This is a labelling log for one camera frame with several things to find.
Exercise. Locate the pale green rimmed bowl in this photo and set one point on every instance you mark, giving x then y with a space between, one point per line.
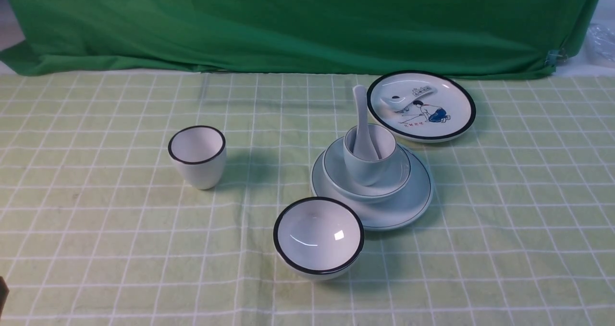
392 180

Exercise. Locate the white ceramic spoon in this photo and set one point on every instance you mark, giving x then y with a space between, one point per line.
362 129

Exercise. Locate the pale green cup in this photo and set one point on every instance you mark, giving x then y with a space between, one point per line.
366 172

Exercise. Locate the white black-rimmed bowl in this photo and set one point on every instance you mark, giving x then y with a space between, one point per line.
318 238

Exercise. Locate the white black-rimmed cup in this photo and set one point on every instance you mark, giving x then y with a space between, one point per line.
199 155

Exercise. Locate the pale green plate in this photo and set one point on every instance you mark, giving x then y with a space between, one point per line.
400 210

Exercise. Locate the white illustrated black-rimmed plate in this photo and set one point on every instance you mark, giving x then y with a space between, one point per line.
421 106

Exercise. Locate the green backdrop cloth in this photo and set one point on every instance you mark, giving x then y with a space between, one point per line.
467 39

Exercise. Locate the green checkered tablecloth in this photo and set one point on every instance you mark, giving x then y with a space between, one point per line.
98 228

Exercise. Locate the metal clip on backdrop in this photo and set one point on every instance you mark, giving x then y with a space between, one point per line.
556 57

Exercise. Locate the clear plastic bag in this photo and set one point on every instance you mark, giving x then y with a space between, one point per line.
600 43

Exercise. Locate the dark object at left edge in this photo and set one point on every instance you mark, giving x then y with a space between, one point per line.
4 292

